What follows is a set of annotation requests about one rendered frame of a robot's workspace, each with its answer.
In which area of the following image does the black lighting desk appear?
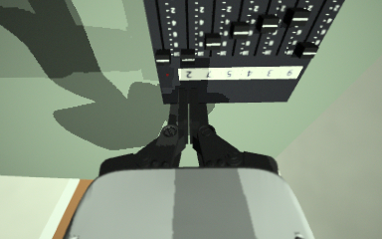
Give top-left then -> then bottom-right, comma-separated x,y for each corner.
143,0 -> 345,105

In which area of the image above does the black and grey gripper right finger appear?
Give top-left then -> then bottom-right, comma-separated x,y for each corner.
189,88 -> 279,174

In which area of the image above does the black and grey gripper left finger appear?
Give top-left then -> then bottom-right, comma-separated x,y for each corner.
98,89 -> 188,176

